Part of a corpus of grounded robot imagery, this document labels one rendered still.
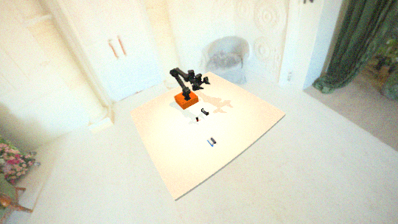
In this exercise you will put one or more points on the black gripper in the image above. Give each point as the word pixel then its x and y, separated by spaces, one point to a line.
pixel 196 86

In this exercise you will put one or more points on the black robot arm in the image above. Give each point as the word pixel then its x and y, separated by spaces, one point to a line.
pixel 187 78

